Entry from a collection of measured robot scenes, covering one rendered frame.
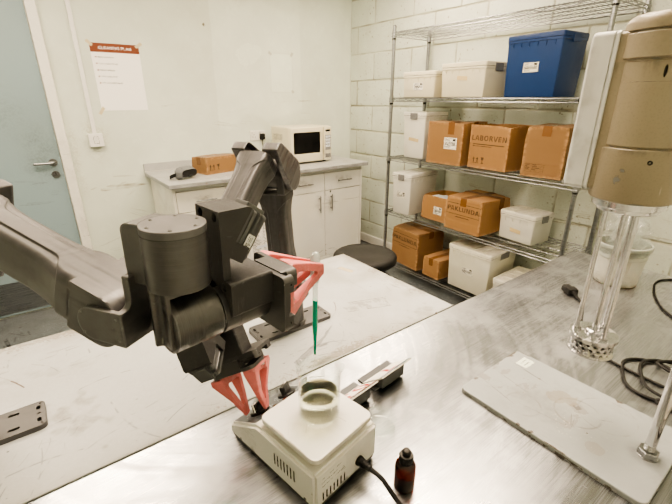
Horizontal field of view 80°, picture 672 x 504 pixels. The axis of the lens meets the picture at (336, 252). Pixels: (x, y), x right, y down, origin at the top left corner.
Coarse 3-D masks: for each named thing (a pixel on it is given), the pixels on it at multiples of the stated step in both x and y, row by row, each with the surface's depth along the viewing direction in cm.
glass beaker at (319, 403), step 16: (304, 368) 59; (320, 368) 60; (336, 368) 58; (304, 384) 54; (320, 384) 54; (336, 384) 55; (304, 400) 55; (320, 400) 55; (336, 400) 56; (304, 416) 57; (320, 416) 56; (336, 416) 57
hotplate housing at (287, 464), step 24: (240, 432) 63; (264, 432) 58; (360, 432) 58; (264, 456) 60; (288, 456) 55; (336, 456) 54; (360, 456) 58; (288, 480) 56; (312, 480) 52; (336, 480) 55
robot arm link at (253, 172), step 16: (240, 144) 73; (272, 144) 71; (240, 160) 71; (256, 160) 70; (272, 160) 72; (288, 160) 76; (240, 176) 69; (256, 176) 69; (272, 176) 74; (288, 176) 76; (224, 192) 67; (240, 192) 67; (256, 192) 69
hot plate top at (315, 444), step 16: (288, 400) 62; (272, 416) 58; (288, 416) 58; (352, 416) 58; (368, 416) 58; (288, 432) 56; (304, 432) 56; (320, 432) 56; (336, 432) 56; (352, 432) 56; (304, 448) 53; (320, 448) 53; (336, 448) 54
